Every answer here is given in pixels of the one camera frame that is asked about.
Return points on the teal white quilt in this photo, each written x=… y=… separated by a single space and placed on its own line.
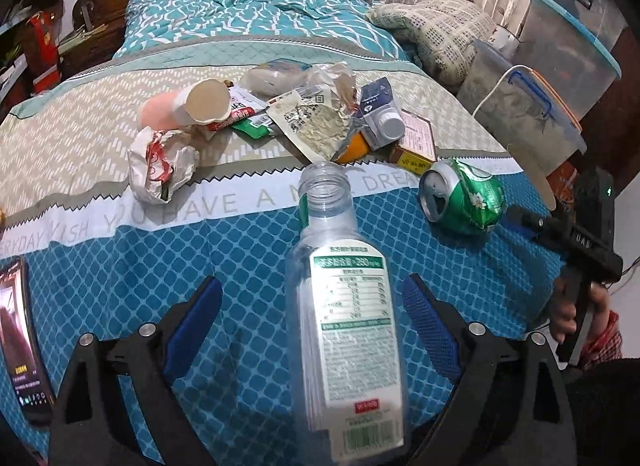
x=152 y=23

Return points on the blue patterned bed sheet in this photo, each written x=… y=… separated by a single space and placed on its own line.
x=100 y=261

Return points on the clear storage box blue handle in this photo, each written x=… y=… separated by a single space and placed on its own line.
x=515 y=106

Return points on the person's right hand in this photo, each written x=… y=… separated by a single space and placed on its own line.
x=562 y=311

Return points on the red white snack wrapper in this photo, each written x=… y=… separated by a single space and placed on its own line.
x=243 y=104

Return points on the pink paper cup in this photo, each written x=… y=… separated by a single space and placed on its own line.
x=199 y=104

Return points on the crushed green soda can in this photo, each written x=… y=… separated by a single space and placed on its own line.
x=461 y=198

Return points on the tissue pack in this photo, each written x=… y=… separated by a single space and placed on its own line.
x=281 y=75

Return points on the large clear storage box teal lid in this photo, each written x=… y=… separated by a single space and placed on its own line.
x=573 y=61

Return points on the clear plastic bottle green label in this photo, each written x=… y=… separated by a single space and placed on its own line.
x=348 y=381

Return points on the black smartphone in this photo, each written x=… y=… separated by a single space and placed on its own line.
x=20 y=348

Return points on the pink yellow medicine box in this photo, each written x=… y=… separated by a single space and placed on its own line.
x=415 y=151

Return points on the patterned cream pillow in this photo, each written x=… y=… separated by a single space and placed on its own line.
x=440 y=32

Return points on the beige round trash bin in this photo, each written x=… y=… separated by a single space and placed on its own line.
x=527 y=162

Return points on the red patterned sleeve forearm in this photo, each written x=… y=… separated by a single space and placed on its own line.
x=606 y=348

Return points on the red box on shelf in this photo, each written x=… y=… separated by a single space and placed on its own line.
x=41 y=51

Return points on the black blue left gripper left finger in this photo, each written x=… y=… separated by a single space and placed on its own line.
x=90 y=423

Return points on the white paper wrapper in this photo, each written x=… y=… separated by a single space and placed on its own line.
x=160 y=162

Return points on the green white wrapper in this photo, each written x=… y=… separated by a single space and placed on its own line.
x=257 y=127

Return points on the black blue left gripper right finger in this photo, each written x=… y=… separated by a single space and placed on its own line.
x=508 y=404

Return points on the cluttered storage shelf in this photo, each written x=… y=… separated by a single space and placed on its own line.
x=16 y=79

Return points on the blue white milk carton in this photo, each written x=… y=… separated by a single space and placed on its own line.
x=382 y=120

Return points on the white snack bag packaging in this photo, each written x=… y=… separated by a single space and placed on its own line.
x=313 y=119

